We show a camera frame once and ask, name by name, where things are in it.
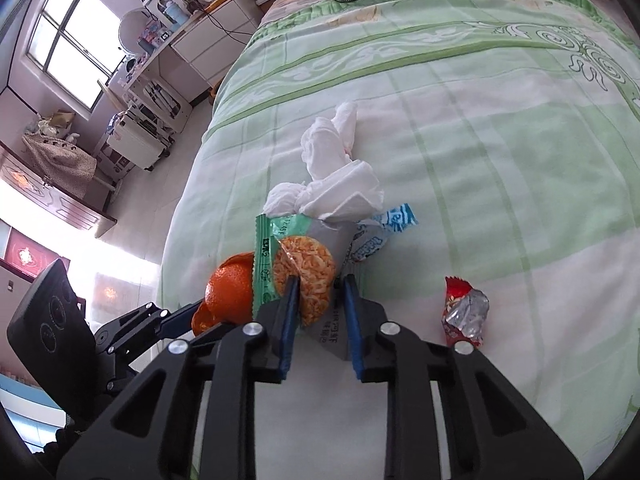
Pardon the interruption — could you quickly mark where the green snack wrapper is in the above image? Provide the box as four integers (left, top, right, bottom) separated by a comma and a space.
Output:
253, 214, 357, 361

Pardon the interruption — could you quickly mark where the orange peel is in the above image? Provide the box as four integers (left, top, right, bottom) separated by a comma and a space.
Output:
191, 252, 254, 336

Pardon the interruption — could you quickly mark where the blue white candy wrapper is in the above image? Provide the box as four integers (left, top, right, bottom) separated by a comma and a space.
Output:
347, 203, 418, 263

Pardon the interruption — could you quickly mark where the red candy wrapper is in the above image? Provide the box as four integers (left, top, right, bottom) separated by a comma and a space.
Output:
442, 276, 490, 347

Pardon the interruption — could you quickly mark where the white suitcase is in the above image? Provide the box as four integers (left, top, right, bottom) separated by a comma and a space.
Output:
106, 112, 170, 171

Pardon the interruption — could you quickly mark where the white desk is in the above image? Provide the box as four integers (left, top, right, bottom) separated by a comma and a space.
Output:
106, 8, 222, 134

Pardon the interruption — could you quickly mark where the green floral bed quilt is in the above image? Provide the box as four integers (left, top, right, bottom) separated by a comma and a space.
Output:
158, 0, 639, 474

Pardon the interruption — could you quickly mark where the white drawer nightstand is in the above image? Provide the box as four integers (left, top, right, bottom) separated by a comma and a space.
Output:
171, 0, 262, 87

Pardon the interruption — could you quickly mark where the round vanity mirror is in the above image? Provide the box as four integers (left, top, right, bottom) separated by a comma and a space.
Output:
118, 8, 149, 55

